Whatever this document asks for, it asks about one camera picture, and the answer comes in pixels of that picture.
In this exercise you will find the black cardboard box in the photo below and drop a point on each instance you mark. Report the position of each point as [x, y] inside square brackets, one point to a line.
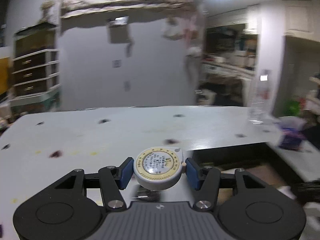
[263, 161]

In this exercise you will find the black smartwatch body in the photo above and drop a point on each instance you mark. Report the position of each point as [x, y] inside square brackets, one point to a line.
[145, 195]

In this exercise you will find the clear water bottle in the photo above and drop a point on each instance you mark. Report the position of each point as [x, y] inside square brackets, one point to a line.
[261, 99]

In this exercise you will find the round tape measure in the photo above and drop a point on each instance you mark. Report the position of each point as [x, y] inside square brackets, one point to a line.
[159, 168]

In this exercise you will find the white plush sheep toy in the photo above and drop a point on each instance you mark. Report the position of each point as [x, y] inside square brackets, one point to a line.
[194, 51]

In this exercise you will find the white wall socket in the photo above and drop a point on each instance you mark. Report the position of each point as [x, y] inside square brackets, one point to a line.
[116, 63]

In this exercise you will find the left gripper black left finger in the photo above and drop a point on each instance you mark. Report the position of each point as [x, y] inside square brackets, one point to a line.
[112, 180]

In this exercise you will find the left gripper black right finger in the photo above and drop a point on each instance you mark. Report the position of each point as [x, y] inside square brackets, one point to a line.
[205, 181]

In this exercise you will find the glass terrarium tank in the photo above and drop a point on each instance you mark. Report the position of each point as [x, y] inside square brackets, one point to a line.
[35, 38]

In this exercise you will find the purple floral tissue box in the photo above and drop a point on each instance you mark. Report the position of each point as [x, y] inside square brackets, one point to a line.
[291, 127]

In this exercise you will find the white drawer cabinet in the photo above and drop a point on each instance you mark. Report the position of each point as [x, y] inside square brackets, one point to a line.
[36, 73]

